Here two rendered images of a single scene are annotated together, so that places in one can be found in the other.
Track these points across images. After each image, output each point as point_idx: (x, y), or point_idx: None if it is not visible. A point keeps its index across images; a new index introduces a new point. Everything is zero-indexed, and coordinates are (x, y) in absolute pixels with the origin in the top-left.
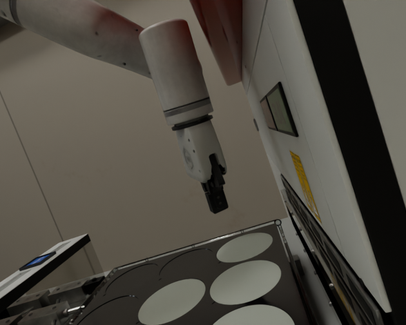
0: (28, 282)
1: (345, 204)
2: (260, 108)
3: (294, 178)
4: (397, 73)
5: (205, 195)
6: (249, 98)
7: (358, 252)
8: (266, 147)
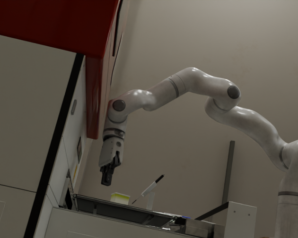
0: (209, 212)
1: (76, 176)
2: (79, 132)
3: (73, 172)
4: None
5: (111, 176)
6: (80, 89)
7: (74, 183)
8: (68, 139)
